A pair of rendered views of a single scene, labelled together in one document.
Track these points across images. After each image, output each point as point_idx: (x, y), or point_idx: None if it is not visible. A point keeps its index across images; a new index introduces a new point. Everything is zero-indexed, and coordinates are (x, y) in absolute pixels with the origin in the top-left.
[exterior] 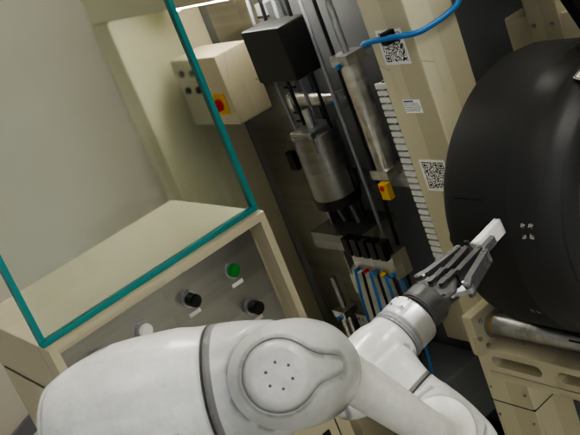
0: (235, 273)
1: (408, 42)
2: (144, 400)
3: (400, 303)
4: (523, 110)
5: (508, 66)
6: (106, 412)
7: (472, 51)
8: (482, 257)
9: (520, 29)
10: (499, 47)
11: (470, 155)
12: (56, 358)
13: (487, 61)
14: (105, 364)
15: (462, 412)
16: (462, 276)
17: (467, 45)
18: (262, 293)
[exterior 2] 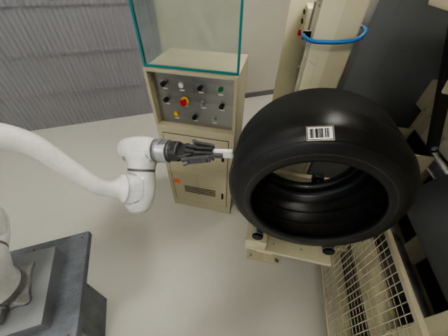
0: (219, 91)
1: (309, 45)
2: None
3: (161, 142)
4: (277, 119)
5: (317, 93)
6: None
7: (393, 82)
8: (202, 157)
9: (432, 91)
10: (413, 91)
11: (255, 118)
12: (144, 71)
13: (397, 93)
14: None
15: (124, 191)
16: (195, 155)
17: (393, 77)
18: (228, 104)
